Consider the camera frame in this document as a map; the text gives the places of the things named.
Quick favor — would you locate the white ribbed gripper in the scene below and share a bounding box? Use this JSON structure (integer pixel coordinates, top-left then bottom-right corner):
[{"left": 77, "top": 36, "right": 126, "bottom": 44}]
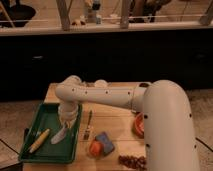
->
[{"left": 51, "top": 102, "right": 78, "bottom": 144}]

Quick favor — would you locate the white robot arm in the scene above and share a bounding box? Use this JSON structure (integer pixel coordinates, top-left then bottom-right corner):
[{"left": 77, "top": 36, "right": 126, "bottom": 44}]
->
[{"left": 55, "top": 75, "right": 200, "bottom": 171}]

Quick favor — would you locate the green plastic tray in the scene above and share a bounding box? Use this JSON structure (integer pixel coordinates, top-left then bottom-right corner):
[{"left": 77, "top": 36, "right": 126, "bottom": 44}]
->
[{"left": 18, "top": 103, "right": 82, "bottom": 164}]

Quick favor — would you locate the blue folded towel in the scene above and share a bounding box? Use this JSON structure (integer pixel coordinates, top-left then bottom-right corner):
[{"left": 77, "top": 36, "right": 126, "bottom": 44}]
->
[{"left": 95, "top": 132, "right": 115, "bottom": 156}]

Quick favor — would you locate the yellow corn cob toy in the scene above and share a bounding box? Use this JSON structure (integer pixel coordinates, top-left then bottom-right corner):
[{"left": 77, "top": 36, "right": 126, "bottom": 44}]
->
[{"left": 29, "top": 129, "right": 50, "bottom": 153}]

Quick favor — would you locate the orange toy fruit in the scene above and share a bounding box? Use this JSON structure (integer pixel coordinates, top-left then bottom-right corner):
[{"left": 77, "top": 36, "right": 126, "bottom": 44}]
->
[{"left": 89, "top": 140, "right": 102, "bottom": 157}]

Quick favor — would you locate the brown wooden block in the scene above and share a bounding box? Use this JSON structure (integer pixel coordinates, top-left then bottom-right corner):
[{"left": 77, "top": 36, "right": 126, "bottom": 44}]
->
[{"left": 82, "top": 81, "right": 94, "bottom": 87}]

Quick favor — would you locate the white round cup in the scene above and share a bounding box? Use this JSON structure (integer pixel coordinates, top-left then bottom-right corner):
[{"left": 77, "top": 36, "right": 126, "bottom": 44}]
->
[{"left": 94, "top": 79, "right": 108, "bottom": 88}]

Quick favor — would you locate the red orange bowl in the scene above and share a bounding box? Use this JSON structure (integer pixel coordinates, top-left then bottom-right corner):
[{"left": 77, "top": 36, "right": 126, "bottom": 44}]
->
[{"left": 133, "top": 113, "right": 144, "bottom": 138}]

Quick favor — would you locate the red grape bunch toy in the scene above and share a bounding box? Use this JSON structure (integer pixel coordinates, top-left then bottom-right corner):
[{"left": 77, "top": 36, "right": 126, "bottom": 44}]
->
[{"left": 118, "top": 155, "right": 147, "bottom": 171}]

